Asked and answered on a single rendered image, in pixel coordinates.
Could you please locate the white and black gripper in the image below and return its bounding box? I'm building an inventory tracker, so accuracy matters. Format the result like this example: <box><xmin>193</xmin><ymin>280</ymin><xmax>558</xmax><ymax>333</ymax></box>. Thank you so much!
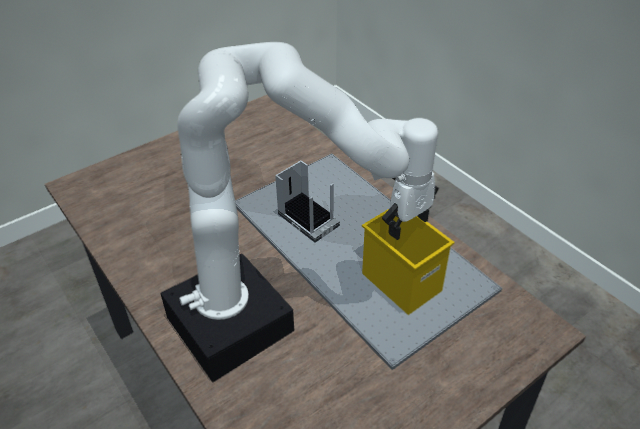
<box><xmin>382</xmin><ymin>172</ymin><xmax>439</xmax><ymax>240</ymax></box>

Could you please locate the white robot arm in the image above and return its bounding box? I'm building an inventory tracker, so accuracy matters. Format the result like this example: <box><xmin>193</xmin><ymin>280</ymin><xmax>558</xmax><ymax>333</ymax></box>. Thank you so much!
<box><xmin>178</xmin><ymin>42</ymin><xmax>438</xmax><ymax>319</ymax></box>

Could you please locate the yellow open-top bin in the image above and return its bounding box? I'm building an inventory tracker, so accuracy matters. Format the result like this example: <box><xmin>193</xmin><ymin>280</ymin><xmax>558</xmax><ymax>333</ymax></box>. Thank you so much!
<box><xmin>362</xmin><ymin>208</ymin><xmax>454</xmax><ymax>315</ymax></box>

